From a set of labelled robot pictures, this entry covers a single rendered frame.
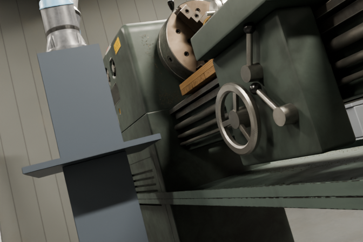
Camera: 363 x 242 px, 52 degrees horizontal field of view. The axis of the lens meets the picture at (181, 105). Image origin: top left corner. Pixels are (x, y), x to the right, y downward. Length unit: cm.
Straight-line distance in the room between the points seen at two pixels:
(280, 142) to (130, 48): 92
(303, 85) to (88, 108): 75
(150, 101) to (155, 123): 9
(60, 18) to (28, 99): 300
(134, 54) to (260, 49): 85
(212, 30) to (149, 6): 398
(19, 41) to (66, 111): 334
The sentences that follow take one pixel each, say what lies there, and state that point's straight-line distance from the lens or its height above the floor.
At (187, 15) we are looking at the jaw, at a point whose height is 116.
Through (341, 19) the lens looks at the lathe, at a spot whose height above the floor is 81.
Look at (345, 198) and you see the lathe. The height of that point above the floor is 54.
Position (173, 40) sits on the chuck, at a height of 108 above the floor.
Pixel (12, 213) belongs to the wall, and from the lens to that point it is 424.
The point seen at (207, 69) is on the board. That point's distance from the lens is 110.
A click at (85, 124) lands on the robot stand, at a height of 84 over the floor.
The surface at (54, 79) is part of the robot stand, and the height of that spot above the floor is 100.
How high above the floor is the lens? 65
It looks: 8 degrees up
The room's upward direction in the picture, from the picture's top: 16 degrees counter-clockwise
